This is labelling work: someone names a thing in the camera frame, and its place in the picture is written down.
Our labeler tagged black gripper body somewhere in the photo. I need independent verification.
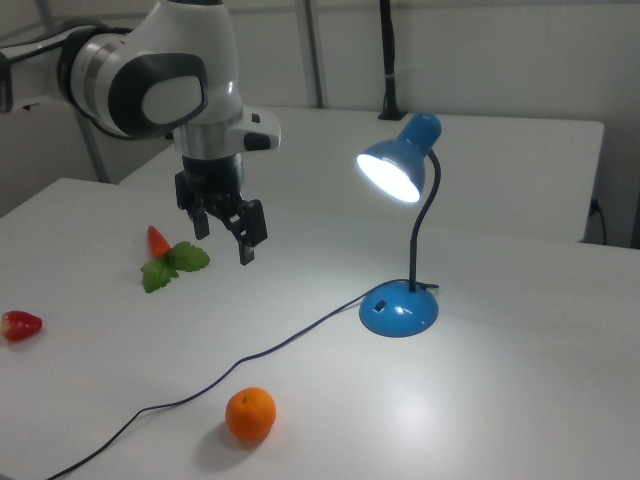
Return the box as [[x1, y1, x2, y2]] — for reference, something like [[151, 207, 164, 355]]
[[174, 152, 246, 219]]

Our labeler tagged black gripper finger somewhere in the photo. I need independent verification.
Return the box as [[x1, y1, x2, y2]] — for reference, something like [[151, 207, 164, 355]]
[[212, 197, 270, 267], [188, 202, 212, 242]]

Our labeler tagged blue gooseneck desk lamp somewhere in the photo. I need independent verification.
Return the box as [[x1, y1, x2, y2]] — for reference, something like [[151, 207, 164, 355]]
[[355, 112, 444, 337]]

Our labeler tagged toy carrot with green leaves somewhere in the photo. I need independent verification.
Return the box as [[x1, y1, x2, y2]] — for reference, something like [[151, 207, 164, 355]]
[[140, 225, 212, 295]]

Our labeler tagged orange mandarin fruit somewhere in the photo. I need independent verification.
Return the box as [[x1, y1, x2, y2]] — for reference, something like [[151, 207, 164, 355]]
[[224, 386, 278, 443]]

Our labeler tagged red toy strawberry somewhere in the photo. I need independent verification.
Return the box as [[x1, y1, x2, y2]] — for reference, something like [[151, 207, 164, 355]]
[[0, 310, 44, 343]]

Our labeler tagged black lamp power cable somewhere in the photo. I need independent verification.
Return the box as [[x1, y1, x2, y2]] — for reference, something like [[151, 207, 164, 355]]
[[43, 282, 440, 480]]

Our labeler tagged grey metal partition post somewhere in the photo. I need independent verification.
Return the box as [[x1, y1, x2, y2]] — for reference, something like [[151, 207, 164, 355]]
[[303, 0, 331, 109], [38, 0, 112, 185]]

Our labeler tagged black clamped camera stand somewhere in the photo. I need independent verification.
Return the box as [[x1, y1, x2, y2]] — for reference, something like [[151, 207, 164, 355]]
[[377, 0, 407, 122]]

